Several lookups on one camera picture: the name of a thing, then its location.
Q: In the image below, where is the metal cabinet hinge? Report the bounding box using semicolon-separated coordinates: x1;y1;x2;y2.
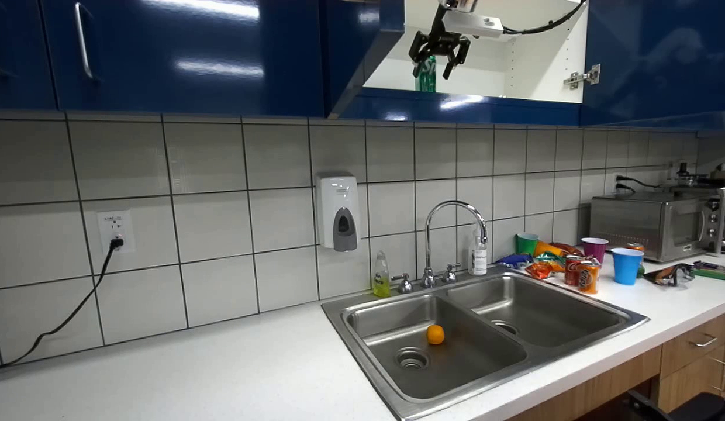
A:
563;61;604;93

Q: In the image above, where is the black power cord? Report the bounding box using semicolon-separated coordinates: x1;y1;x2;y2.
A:
0;236;128;375

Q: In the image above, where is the metal drawer handle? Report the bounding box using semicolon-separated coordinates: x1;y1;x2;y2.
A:
687;333;724;351

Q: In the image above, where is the silver toaster oven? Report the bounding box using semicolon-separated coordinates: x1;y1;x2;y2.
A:
588;185;721;266

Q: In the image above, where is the orange snack bag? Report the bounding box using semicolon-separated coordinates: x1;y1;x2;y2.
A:
524;260;567;284

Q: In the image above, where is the small orange ball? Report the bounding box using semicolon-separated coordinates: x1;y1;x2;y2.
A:
424;323;449;349

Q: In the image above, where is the chrome gooseneck faucet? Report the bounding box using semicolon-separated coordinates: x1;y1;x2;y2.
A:
392;196;491;298

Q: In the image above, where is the open white-interior wall cabinet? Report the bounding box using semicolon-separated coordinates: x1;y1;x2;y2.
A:
337;0;593;128

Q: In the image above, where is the white wall soap dispenser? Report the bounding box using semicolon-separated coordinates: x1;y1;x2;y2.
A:
311;171;366;254

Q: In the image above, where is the blue cabinet door with handle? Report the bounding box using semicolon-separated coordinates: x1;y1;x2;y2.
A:
38;0;327;122
0;0;60;112

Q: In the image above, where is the stainless steel double sink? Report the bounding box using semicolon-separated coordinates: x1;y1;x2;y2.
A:
320;266;654;421

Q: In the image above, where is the green plastic cup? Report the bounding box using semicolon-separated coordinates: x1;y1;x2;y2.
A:
513;229;540;260

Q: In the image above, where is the black and orange tool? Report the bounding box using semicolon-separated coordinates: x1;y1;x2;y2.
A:
643;261;698;291

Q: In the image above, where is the white pump bottle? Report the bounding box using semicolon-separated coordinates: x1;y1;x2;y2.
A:
469;231;491;278

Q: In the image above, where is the orange soda can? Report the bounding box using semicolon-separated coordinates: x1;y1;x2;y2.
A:
575;258;604;298

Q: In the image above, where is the purple plastic cup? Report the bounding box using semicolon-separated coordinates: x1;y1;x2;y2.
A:
578;233;614;268

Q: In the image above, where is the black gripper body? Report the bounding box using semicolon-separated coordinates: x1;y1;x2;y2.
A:
408;4;476;61

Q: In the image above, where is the wooden base cabinet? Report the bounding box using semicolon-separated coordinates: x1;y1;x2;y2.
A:
507;309;725;421

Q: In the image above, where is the green hand tool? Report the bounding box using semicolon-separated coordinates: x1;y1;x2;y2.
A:
692;260;725;284

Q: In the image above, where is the blue snack bag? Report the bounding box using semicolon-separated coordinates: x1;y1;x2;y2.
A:
491;251;533;274

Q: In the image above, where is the white wall outlet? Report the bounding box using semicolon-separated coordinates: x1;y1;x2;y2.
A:
96;208;138;258

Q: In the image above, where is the green sprite can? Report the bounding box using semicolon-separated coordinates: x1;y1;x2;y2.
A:
415;53;441;95

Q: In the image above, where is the silver cabinet door handle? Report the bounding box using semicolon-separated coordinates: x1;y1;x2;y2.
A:
70;0;99;81

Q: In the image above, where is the green dish soap bottle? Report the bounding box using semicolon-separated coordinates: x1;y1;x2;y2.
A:
371;248;396;302

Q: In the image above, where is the blue plastic cup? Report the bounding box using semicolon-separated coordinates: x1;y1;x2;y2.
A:
608;245;648;288

